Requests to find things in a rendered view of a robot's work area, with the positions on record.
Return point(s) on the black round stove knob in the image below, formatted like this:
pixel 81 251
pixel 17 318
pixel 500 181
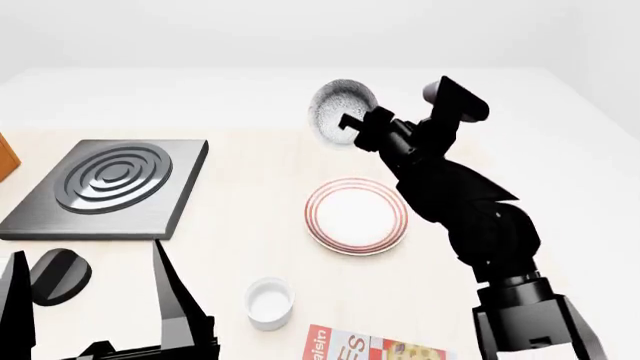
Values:
pixel 60 277

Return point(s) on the grey flat stove burner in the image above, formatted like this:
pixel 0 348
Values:
pixel 110 187

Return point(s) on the red and white cookie box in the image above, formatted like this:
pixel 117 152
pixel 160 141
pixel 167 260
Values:
pixel 370 345

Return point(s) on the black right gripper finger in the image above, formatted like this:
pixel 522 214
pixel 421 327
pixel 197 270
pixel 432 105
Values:
pixel 381 113
pixel 352 122

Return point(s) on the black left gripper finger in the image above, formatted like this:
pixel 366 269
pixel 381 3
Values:
pixel 17 300
pixel 172 288

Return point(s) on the white ramekin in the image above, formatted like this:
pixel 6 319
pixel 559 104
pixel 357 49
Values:
pixel 269 303

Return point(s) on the orange wooden cabinet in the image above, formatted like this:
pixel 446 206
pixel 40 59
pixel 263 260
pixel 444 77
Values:
pixel 7 157

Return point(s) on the white plate with red rings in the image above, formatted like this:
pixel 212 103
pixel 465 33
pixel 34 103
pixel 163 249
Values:
pixel 356 215

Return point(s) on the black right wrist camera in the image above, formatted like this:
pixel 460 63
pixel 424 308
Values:
pixel 460 101

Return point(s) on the black speckled bowl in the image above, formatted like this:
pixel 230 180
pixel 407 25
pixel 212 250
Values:
pixel 340 112

